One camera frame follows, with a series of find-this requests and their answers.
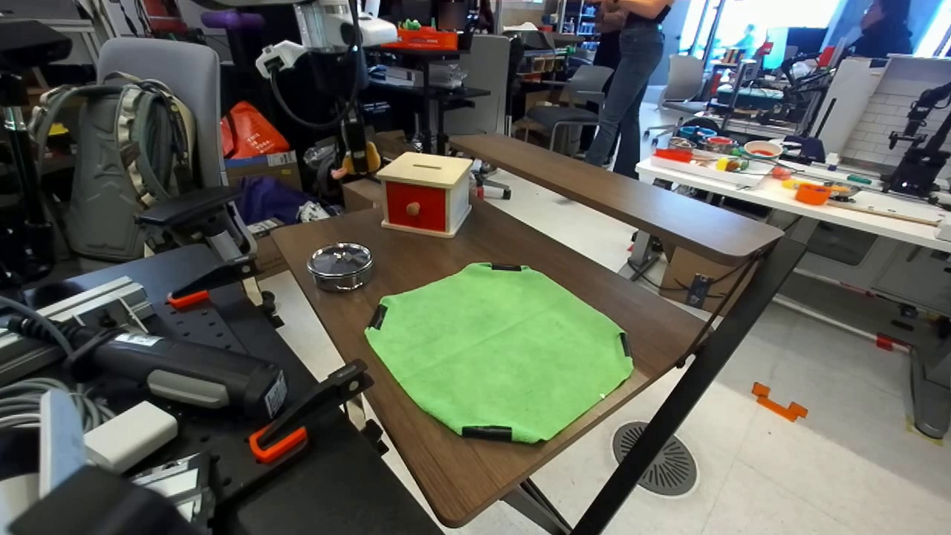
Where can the orange tray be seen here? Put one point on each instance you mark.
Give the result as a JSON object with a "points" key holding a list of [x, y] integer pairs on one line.
{"points": [[423, 39]]}

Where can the grey chair with armrests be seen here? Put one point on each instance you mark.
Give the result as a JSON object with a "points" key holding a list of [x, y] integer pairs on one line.
{"points": [[567, 104]]}

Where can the grey backpack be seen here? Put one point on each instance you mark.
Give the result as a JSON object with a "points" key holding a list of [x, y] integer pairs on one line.
{"points": [[114, 168]]}

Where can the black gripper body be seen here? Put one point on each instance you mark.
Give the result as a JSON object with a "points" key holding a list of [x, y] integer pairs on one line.
{"points": [[350, 125]]}

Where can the small orange yellow doll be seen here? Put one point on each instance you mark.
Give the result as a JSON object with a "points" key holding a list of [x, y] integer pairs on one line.
{"points": [[370, 159]]}

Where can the white slanted board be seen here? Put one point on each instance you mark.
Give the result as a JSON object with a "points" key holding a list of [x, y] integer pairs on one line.
{"points": [[893, 104]]}

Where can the grey office chair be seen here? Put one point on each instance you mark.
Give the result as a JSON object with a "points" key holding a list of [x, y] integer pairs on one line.
{"points": [[181, 83]]}

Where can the brown wooden table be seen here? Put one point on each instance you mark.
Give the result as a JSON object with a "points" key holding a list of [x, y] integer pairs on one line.
{"points": [[426, 426]]}

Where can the person in dark top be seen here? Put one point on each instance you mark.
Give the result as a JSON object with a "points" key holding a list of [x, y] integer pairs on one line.
{"points": [[881, 27]]}

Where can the small black orange clamp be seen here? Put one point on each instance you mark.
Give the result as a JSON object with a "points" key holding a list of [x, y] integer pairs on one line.
{"points": [[208, 281]]}

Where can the person in blue jeans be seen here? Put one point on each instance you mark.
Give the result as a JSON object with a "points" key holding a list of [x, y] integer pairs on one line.
{"points": [[625, 83]]}

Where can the black diagonal table leg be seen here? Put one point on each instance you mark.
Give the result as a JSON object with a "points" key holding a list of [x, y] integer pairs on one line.
{"points": [[693, 380]]}

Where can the cardboard box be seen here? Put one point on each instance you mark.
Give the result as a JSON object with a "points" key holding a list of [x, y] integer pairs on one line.
{"points": [[696, 273]]}

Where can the round clear glass bowl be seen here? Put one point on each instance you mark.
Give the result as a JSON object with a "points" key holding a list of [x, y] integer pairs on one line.
{"points": [[340, 266]]}

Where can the green microfibre cloth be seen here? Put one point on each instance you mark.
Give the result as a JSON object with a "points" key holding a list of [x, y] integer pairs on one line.
{"points": [[500, 348]]}

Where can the large black orange clamp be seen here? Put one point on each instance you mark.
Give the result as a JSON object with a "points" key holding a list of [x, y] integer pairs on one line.
{"points": [[298, 416]]}

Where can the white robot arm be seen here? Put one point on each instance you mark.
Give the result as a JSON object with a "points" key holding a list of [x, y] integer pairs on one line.
{"points": [[326, 27]]}

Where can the round metal floor drain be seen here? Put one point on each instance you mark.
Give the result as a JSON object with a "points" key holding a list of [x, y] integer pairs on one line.
{"points": [[655, 459]]}

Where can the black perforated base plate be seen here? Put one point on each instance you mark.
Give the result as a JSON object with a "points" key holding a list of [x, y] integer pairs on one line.
{"points": [[326, 486]]}

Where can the aluminium profile rail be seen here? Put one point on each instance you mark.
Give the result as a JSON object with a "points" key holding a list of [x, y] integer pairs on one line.
{"points": [[77, 303]]}

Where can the red wooden drawer box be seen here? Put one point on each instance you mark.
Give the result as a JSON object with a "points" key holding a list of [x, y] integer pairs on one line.
{"points": [[426, 190]]}

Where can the brown raised table shelf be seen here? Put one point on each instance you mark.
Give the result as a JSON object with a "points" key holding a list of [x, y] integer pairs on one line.
{"points": [[634, 195]]}

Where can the black handheld device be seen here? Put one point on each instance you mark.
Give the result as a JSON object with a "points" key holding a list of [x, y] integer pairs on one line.
{"points": [[181, 370]]}

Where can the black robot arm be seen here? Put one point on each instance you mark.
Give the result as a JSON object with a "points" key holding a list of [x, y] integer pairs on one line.
{"points": [[921, 138]]}

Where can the white cluttered work table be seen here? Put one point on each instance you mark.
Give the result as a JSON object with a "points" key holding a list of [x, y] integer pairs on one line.
{"points": [[792, 195]]}

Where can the orange bag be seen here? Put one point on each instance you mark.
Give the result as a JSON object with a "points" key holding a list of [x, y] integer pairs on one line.
{"points": [[251, 131]]}

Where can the purple cloth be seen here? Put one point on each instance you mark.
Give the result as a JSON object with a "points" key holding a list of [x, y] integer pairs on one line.
{"points": [[269, 199]]}

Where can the white power adapter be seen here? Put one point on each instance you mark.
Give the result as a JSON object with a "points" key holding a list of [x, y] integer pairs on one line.
{"points": [[129, 434]]}

